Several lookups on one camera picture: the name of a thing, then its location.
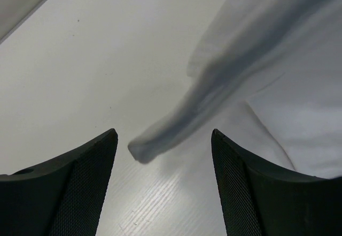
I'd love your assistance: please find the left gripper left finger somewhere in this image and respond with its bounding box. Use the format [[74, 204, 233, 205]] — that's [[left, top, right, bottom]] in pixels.
[[1, 129, 118, 235]]

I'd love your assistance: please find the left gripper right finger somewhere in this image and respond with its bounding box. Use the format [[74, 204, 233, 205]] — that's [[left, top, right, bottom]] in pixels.
[[211, 130, 341, 236]]

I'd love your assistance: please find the white skirt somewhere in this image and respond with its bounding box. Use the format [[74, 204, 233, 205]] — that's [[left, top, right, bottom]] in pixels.
[[128, 0, 341, 179]]

